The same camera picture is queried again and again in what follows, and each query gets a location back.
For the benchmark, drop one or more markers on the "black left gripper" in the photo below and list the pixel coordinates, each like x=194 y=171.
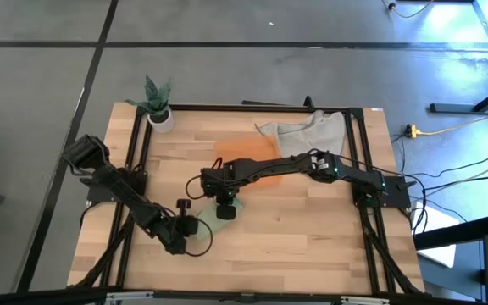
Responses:
x=176 y=231

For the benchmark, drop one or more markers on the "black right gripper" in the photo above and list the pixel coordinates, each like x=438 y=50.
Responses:
x=220 y=182

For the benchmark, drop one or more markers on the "green microfiber towel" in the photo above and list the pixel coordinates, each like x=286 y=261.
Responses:
x=208 y=220

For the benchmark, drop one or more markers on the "grey waffle microfiber towel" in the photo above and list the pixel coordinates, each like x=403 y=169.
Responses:
x=312 y=131

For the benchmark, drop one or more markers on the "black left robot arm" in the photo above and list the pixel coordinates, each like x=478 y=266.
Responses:
x=117 y=186

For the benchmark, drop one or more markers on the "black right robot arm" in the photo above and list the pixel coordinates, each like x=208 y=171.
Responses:
x=278 y=165

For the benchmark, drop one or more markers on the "green plant in white pot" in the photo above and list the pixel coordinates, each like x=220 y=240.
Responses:
x=161 y=123

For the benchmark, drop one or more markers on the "black crossbeam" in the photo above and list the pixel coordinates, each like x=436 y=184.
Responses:
x=57 y=296

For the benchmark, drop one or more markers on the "yellow power plug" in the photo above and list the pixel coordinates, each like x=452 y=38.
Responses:
x=411 y=131

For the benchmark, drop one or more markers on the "white sheet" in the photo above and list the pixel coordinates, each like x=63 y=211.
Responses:
x=436 y=222

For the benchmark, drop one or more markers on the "black desk legs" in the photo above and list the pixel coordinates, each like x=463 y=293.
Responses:
x=451 y=108

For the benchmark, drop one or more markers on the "black desk bar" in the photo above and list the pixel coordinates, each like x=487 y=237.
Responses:
x=460 y=234

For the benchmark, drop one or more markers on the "silver metal bracket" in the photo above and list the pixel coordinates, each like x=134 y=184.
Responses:
x=364 y=300
x=129 y=295

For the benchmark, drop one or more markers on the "black aluminium table frame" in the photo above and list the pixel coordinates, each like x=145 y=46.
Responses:
x=269 y=109

